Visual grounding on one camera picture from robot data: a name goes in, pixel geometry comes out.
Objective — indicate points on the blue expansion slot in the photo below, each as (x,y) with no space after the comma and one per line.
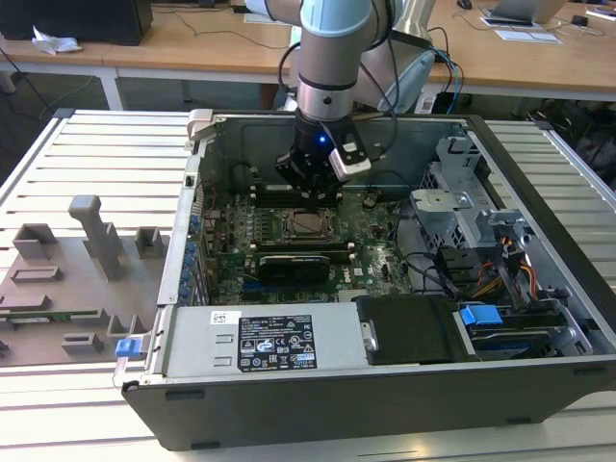
(251,288)

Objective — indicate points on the green motherboard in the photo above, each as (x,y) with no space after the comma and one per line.
(375,269)

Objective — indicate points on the black PC case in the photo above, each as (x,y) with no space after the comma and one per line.
(337,414)

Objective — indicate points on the grey power supply unit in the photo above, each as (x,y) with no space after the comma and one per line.
(202,341)

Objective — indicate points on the blue plastic latch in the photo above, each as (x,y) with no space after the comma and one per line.
(130,347)

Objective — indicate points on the CPU socket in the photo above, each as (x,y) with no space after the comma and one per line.
(286,238)

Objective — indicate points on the black computer tower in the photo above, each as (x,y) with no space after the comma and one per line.
(72,19)

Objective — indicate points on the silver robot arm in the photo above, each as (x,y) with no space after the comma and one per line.
(327,62)

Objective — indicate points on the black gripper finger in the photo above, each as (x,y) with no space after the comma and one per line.
(293,173)
(327,183)

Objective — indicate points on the wooden desk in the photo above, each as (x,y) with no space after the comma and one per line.
(529,67)
(144,48)

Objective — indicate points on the black plastic shroud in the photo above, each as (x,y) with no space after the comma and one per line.
(409,332)

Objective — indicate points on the silver laptop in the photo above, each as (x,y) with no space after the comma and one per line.
(522,9)

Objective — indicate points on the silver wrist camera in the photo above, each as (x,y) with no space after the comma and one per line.
(349,168)

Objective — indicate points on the metal disk bay cage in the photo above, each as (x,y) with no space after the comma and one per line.
(435,216)

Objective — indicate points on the blue disk carrier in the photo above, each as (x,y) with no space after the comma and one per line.
(479,317)

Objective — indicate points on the black graphics card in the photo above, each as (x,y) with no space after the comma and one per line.
(293,272)

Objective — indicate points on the green RAM stick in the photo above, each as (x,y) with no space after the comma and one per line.
(58,316)

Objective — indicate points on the crumpled white paper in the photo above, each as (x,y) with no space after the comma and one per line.
(53,43)

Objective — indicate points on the round coin cell battery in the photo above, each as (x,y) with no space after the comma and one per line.
(369,202)

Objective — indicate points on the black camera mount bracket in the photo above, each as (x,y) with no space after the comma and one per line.
(344,137)

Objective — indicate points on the black RAM slot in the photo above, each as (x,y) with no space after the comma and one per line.
(303,248)
(264,200)
(303,245)
(303,242)
(264,191)
(269,205)
(264,196)

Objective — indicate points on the grey parts rack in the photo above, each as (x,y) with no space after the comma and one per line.
(58,289)

